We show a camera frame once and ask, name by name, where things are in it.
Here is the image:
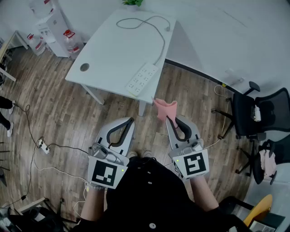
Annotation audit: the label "white metal frame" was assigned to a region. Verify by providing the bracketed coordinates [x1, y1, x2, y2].
[13, 197, 47, 216]

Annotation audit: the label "person's left forearm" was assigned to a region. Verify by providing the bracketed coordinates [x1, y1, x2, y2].
[80, 185, 107, 222]

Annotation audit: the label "person's right forearm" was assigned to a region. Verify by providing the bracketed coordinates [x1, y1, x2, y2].
[188, 175, 220, 213]

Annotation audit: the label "clear water bottle red cap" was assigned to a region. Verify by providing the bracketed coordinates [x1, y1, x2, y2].
[63, 29, 85, 60]
[26, 34, 46, 56]

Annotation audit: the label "yellow chair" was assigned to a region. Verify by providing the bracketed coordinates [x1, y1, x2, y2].
[243, 193, 273, 227]

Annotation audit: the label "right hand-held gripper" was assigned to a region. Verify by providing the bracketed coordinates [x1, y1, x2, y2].
[165, 116, 210, 180]

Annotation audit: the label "white water dispenser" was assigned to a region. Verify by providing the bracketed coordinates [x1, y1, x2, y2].
[36, 9, 71, 58]

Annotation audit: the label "pink garment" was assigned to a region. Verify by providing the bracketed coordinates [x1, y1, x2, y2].
[259, 149, 277, 179]

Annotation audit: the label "white floor cable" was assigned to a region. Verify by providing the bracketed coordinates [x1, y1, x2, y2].
[33, 145, 90, 184]

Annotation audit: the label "black bag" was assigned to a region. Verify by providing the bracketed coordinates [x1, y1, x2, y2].
[0, 205, 70, 232]

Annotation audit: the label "black office chair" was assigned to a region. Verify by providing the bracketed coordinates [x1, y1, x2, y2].
[211, 81, 290, 140]
[235, 135, 290, 186]

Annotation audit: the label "pink cloth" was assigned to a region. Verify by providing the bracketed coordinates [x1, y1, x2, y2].
[152, 97, 178, 129]

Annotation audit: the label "white floor power strip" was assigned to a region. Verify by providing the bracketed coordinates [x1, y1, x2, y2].
[36, 138, 51, 155]

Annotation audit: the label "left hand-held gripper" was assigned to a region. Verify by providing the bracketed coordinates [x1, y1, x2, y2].
[87, 117, 136, 190]

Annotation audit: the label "person's black clothing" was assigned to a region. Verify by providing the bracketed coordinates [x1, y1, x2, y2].
[72, 156, 250, 232]

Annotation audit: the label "water bottle on dispenser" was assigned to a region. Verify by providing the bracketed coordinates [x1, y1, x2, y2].
[29, 0, 55, 19]

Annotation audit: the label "bead bracelet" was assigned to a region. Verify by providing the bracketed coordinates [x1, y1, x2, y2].
[87, 182, 107, 193]

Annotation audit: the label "grey power cable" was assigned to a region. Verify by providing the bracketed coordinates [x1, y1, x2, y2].
[116, 15, 171, 67]

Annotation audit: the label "small white bottle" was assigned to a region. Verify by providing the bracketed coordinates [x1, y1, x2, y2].
[253, 104, 262, 122]

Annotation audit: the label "wooden desk white legs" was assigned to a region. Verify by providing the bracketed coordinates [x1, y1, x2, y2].
[0, 30, 30, 82]

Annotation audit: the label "green potted plant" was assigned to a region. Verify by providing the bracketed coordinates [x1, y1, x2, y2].
[121, 0, 144, 7]

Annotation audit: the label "black floor cable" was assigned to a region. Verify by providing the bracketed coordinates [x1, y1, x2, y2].
[0, 103, 89, 210]

